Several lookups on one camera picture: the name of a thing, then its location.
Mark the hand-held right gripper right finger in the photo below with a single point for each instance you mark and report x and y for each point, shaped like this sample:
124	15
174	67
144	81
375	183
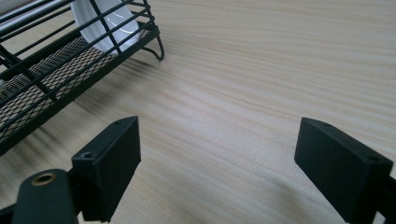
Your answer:
342	168

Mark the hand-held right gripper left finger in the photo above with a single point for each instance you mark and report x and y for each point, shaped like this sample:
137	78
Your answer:
107	174

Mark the white plate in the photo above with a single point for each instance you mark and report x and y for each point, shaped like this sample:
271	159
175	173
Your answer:
104	26

